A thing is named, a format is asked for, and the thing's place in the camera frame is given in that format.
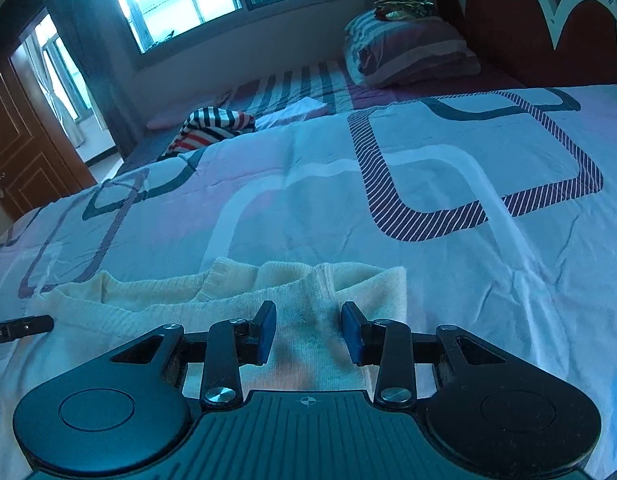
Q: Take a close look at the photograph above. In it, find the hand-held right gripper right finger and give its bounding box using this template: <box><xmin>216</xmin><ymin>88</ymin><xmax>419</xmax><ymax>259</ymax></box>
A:
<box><xmin>341</xmin><ymin>301</ymin><xmax>509</xmax><ymax>406</ymax></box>

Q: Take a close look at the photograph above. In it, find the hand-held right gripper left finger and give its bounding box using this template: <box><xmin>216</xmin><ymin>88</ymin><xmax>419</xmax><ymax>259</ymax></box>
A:
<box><xmin>108</xmin><ymin>301</ymin><xmax>278</xmax><ymax>408</ymax></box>

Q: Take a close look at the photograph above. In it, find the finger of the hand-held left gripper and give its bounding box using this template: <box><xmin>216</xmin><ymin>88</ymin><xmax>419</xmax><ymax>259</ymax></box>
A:
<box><xmin>9</xmin><ymin>314</ymin><xmax>55</xmax><ymax>343</ymax></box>

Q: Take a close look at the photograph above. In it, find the white knit sweater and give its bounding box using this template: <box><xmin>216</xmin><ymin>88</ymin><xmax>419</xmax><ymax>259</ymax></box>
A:
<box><xmin>31</xmin><ymin>257</ymin><xmax>408</xmax><ymax>396</ymax></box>

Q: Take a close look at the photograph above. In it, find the patterned bedsheet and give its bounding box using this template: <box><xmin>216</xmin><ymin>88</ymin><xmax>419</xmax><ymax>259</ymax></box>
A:
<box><xmin>0</xmin><ymin>85</ymin><xmax>617</xmax><ymax>480</ymax></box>

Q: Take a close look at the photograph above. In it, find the brown wooden door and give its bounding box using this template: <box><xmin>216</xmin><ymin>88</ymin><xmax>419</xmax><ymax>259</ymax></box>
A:
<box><xmin>0</xmin><ymin>55</ymin><xmax>96</xmax><ymax>221</ymax></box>

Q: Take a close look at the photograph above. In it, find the black white red striped cloth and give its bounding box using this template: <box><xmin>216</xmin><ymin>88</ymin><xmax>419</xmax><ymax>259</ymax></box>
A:
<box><xmin>158</xmin><ymin>105</ymin><xmax>256</xmax><ymax>161</ymax></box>

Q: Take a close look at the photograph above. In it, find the white folded cloth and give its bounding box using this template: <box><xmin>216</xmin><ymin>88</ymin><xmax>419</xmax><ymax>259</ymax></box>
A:
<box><xmin>256</xmin><ymin>97</ymin><xmax>329</xmax><ymax>128</ymax></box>

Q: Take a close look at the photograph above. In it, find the white tied curtain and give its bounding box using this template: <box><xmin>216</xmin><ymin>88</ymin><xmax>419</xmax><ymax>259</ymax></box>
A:
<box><xmin>21</xmin><ymin>30</ymin><xmax>86</xmax><ymax>148</ymax></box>

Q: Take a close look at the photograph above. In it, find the pink striped mattress sheet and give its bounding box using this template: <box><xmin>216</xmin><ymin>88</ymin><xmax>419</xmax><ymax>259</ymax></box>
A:
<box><xmin>121</xmin><ymin>57</ymin><xmax>529</xmax><ymax>171</ymax></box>

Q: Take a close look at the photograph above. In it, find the striped pillow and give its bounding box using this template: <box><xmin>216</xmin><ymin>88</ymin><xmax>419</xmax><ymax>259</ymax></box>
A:
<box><xmin>343</xmin><ymin>10</ymin><xmax>482</xmax><ymax>88</ymax></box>

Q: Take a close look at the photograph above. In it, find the dark blue curtain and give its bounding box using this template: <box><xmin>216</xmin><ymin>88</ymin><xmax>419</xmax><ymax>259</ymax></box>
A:
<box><xmin>33</xmin><ymin>0</ymin><xmax>139</xmax><ymax>158</ymax></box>

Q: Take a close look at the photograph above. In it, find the gold patterned cloth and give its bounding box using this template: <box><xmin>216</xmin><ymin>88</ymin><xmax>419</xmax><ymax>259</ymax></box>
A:
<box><xmin>373</xmin><ymin>0</ymin><xmax>434</xmax><ymax>21</ymax></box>

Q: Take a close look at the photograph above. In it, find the red white headboard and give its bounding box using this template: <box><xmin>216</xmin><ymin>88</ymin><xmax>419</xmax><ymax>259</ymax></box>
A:
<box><xmin>435</xmin><ymin>0</ymin><xmax>617</xmax><ymax>86</ymax></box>

